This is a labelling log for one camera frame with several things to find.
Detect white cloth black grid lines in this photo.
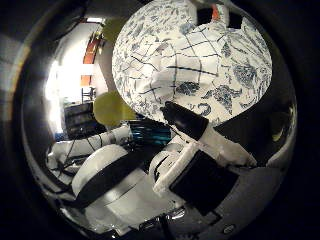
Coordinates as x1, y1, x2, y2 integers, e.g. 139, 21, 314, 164
128, 21, 231, 105

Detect teal lit electronics module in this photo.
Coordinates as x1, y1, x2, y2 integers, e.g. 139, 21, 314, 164
128, 119, 173, 147

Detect blue floral white tablecloth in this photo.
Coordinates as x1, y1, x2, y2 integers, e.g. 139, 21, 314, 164
111, 0, 274, 127

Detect black storage rack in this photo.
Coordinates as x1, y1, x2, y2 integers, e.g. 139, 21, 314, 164
63, 102, 107, 140

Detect dark wooden chair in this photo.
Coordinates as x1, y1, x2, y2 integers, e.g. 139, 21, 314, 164
80, 86, 97, 103

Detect black cable bundle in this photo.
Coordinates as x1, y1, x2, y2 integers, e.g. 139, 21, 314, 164
49, 132, 105, 178

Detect orange wall panels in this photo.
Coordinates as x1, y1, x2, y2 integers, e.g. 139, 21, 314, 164
80, 35, 103, 88

